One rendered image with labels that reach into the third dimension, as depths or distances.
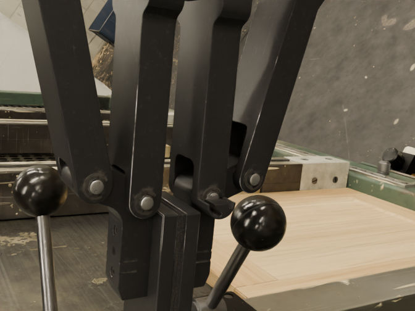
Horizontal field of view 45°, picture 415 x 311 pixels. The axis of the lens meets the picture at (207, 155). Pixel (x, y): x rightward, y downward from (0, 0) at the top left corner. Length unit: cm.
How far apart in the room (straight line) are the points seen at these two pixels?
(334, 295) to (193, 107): 35
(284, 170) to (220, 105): 77
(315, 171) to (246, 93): 80
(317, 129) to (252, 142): 241
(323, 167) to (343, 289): 51
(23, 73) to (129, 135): 444
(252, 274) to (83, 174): 42
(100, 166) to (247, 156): 6
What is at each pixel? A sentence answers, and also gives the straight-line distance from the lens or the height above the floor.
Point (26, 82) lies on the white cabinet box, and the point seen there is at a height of 77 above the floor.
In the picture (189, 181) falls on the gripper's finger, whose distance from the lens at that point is 19.
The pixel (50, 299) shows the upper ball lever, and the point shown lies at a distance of 37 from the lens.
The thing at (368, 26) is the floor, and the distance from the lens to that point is 285.
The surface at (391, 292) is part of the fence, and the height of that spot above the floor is 122.
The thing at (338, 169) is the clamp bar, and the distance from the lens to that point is 104.
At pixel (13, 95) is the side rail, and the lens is 219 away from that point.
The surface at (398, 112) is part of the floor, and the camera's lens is 237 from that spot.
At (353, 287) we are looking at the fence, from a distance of 53.
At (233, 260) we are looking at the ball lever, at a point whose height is 143.
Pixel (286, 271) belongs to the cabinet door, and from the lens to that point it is 60.
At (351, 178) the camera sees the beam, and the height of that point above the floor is 90.
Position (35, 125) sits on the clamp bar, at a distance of 120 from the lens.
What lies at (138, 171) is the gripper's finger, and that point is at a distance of 17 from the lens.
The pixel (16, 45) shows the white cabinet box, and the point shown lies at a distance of 456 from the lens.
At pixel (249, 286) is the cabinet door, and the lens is 54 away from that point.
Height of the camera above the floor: 167
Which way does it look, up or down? 32 degrees down
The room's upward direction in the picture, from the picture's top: 55 degrees counter-clockwise
